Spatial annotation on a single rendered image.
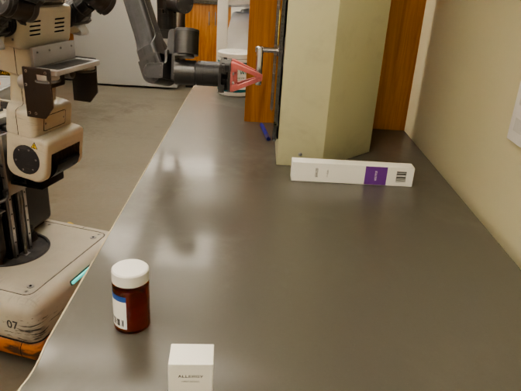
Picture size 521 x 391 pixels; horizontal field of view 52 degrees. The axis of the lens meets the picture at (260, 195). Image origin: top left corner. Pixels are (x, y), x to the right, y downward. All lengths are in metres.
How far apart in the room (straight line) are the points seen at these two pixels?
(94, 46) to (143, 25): 5.08
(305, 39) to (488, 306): 0.68
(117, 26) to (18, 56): 4.43
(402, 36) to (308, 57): 0.47
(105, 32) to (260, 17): 4.86
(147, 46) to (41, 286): 1.08
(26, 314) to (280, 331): 1.40
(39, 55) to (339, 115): 1.01
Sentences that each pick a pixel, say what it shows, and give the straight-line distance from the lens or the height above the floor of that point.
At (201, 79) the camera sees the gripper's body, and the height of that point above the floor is 1.13.
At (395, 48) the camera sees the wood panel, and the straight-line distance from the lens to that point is 1.64.
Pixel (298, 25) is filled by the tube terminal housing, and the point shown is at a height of 1.26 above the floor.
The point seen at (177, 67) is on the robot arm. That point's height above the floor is 1.15.
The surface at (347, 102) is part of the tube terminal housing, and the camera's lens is 1.32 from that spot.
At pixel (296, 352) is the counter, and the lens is 0.70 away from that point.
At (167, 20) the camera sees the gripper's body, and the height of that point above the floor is 1.21.
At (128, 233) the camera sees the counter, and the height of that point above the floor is 0.94.
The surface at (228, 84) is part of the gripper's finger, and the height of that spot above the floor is 1.12.
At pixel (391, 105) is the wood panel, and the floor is 1.01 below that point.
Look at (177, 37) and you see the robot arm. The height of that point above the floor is 1.21.
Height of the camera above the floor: 1.38
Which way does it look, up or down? 23 degrees down
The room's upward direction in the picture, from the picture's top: 4 degrees clockwise
